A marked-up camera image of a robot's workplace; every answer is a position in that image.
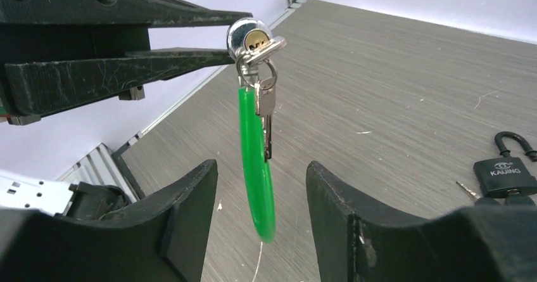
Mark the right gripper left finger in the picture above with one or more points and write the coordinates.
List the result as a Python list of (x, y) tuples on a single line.
[(162, 237)]

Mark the black padlock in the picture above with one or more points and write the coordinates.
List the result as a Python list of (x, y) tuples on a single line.
[(497, 175)]

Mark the small silver keys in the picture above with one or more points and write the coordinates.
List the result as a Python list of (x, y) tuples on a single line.
[(264, 89)]

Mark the green cable lock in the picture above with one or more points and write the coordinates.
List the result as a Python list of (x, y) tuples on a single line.
[(247, 34)]

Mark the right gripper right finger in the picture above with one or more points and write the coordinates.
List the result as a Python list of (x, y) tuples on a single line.
[(359, 238)]

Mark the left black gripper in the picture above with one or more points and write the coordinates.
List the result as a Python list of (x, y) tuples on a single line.
[(64, 54)]

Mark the aluminium front rail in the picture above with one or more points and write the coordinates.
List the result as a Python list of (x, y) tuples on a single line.
[(102, 166)]

